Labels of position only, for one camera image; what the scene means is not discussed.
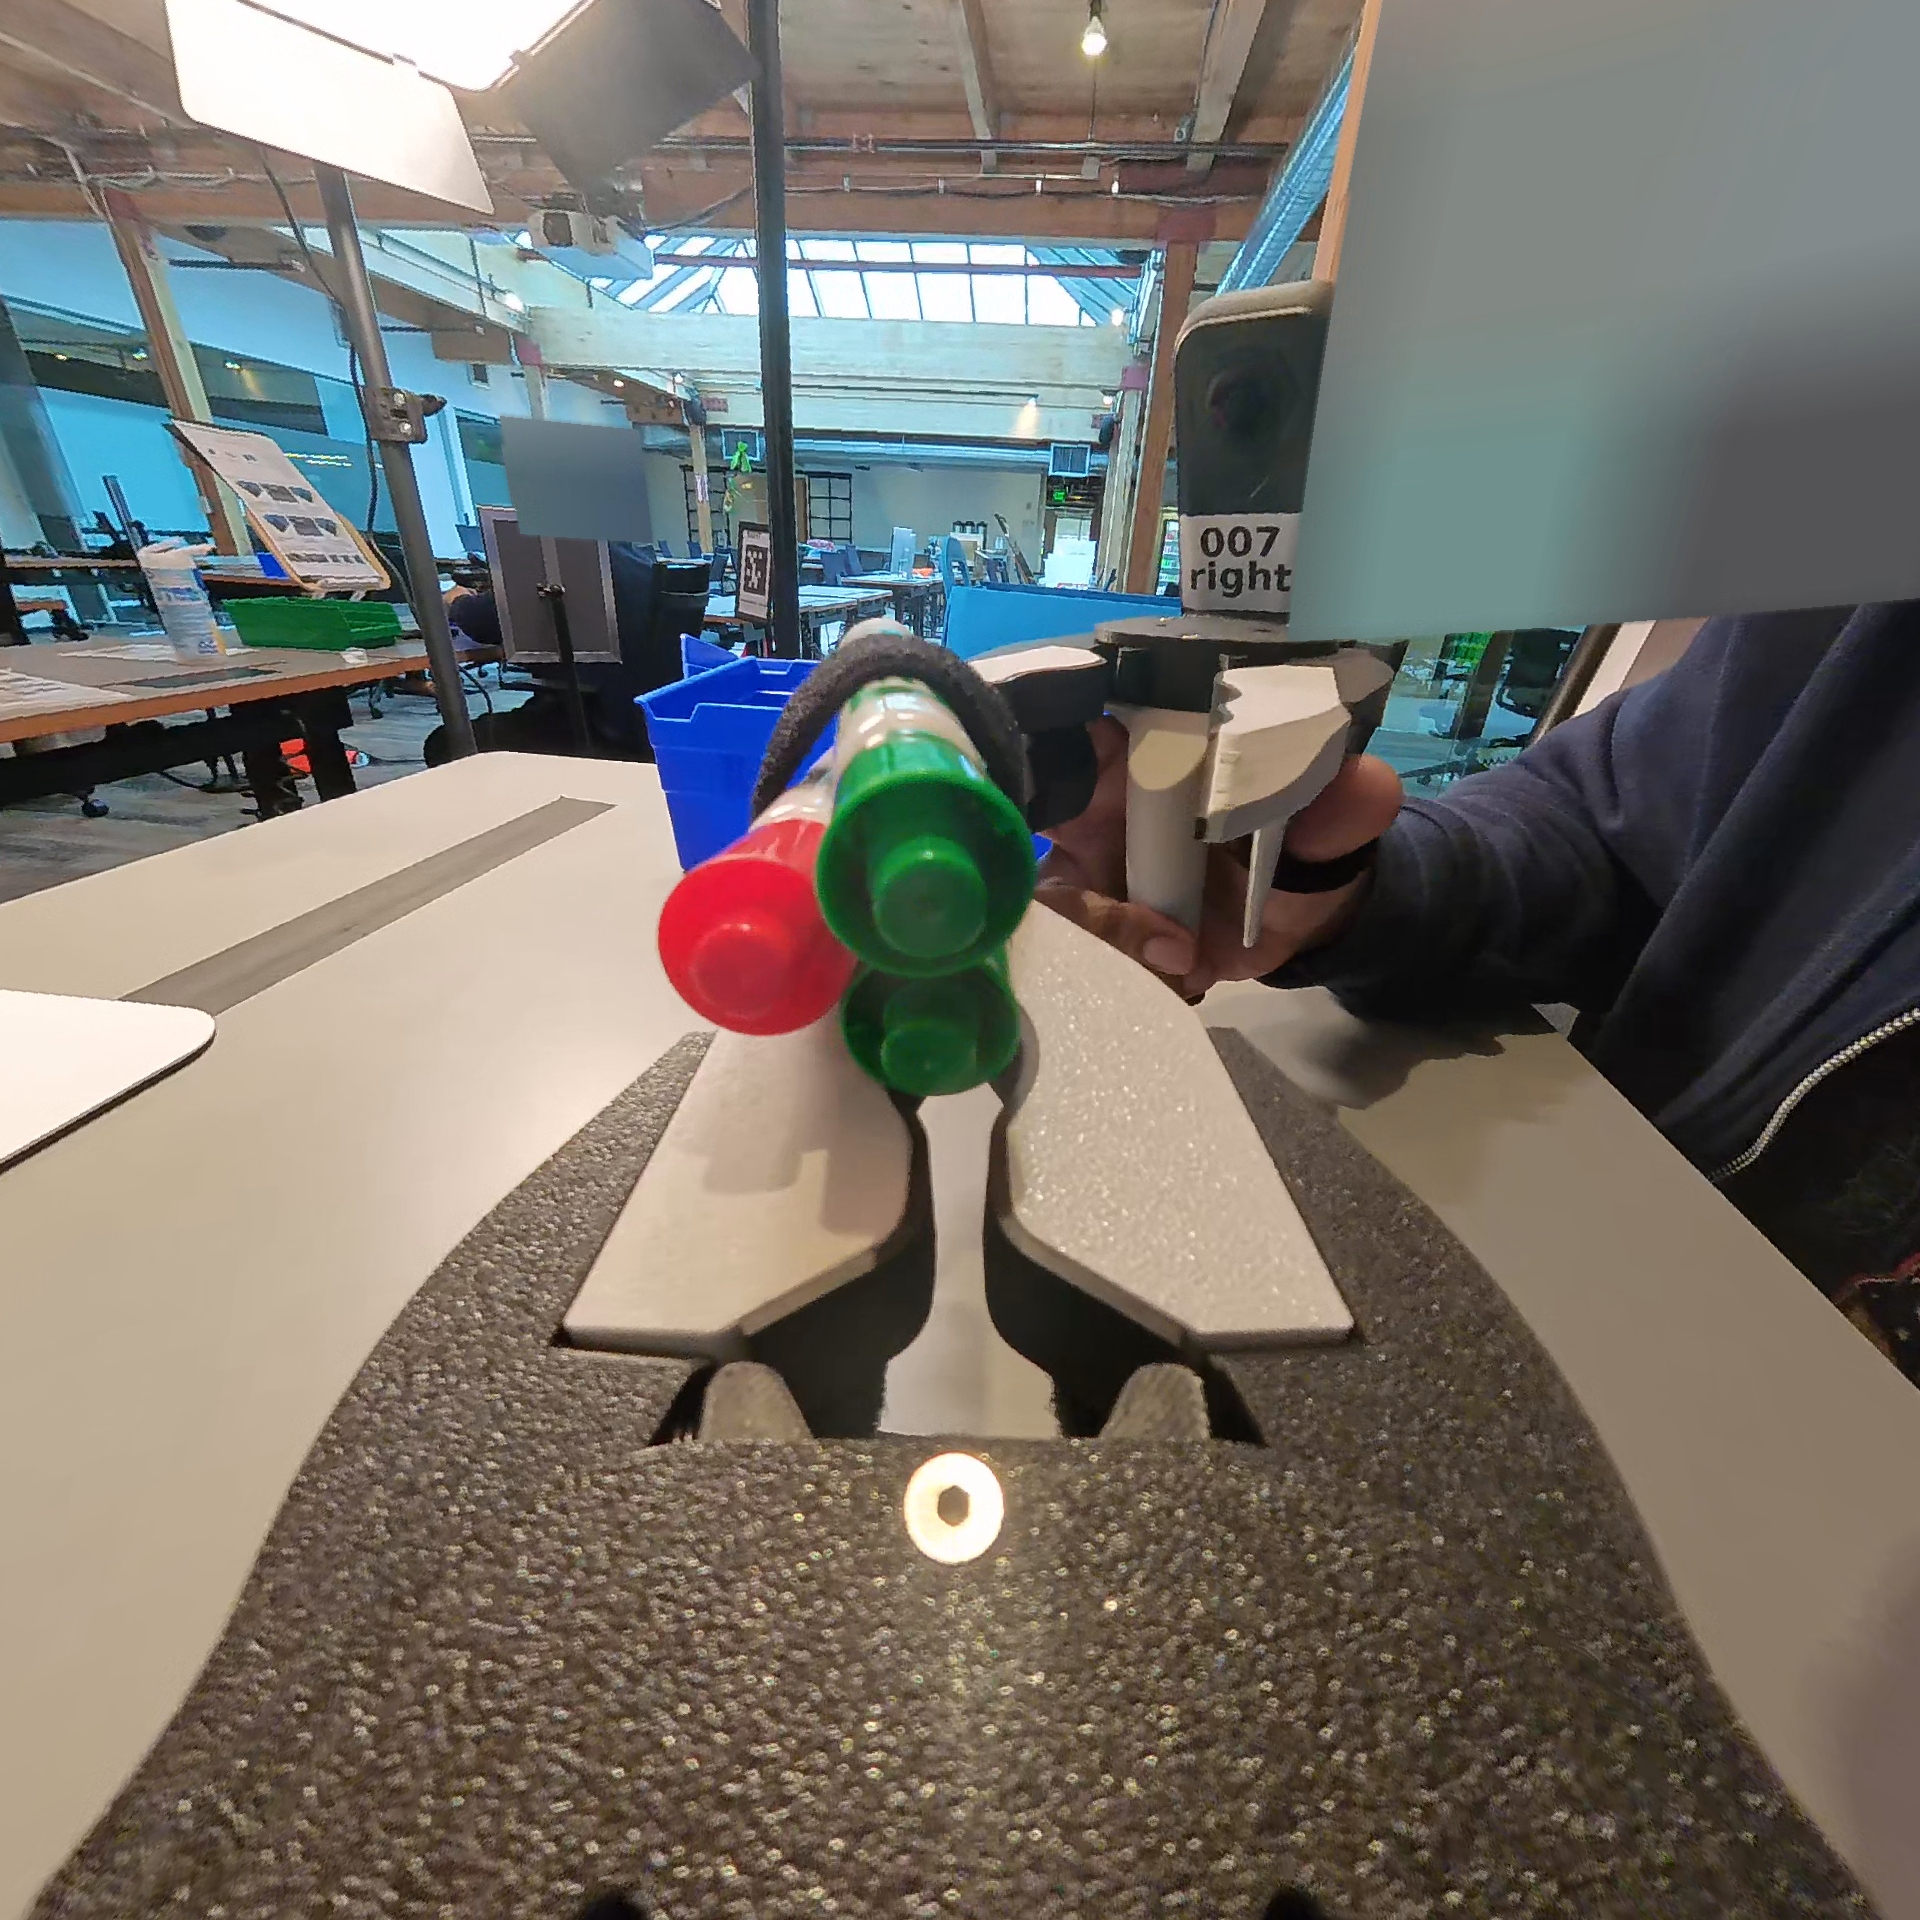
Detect grey metal pole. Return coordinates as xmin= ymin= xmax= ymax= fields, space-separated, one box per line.
xmin=301 ymin=167 xmax=483 ymax=758

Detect white sign board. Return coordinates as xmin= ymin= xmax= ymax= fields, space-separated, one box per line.
xmin=171 ymin=415 xmax=394 ymax=596

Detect black ceiling lamp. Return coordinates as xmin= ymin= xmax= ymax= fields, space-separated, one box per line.
xmin=167 ymin=0 xmax=752 ymax=216

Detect white stand base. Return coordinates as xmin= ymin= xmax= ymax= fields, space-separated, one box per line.
xmin=0 ymin=991 xmax=217 ymax=1172

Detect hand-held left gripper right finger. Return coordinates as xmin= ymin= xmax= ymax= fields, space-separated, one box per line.
xmin=993 ymin=910 xmax=1357 ymax=1358

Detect green dry erase marker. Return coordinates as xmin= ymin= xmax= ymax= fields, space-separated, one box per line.
xmin=811 ymin=686 xmax=1041 ymax=976
xmin=839 ymin=956 xmax=1029 ymax=1100

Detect person's right forearm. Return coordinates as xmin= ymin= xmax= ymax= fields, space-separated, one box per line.
xmin=1292 ymin=614 xmax=1772 ymax=1038

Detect black lamp pole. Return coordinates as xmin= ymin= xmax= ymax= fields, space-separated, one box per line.
xmin=745 ymin=0 xmax=807 ymax=662

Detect blue plastic bin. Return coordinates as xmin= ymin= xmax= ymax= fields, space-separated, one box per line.
xmin=637 ymin=637 xmax=1051 ymax=873

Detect wooden office table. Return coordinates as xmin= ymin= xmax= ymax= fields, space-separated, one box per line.
xmin=0 ymin=631 xmax=453 ymax=811

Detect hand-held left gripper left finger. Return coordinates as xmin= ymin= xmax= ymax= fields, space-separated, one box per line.
xmin=565 ymin=1014 xmax=933 ymax=1367

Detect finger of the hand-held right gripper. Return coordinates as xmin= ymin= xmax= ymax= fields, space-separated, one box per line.
xmin=1201 ymin=661 xmax=1357 ymax=951

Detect thin black strap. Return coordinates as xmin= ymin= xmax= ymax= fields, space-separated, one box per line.
xmin=752 ymin=623 xmax=1051 ymax=829

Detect green plastic bin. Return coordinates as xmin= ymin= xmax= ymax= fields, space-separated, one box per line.
xmin=227 ymin=595 xmax=407 ymax=654

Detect red dry erase marker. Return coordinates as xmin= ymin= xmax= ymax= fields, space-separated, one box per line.
xmin=657 ymin=787 xmax=842 ymax=1040

